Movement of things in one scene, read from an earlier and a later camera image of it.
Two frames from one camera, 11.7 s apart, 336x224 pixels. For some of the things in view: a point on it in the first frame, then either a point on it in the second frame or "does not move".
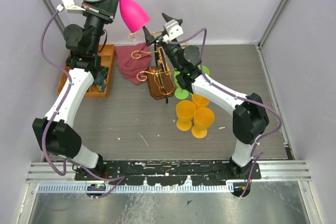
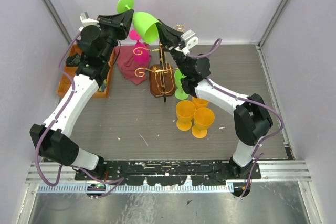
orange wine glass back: [199, 101] does not move
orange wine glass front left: [185, 109] does not move
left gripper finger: [105, 9] → [122, 20]
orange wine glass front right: [203, 118] does not move
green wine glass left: [179, 93] does not move
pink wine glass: [134, 15] → [140, 53]
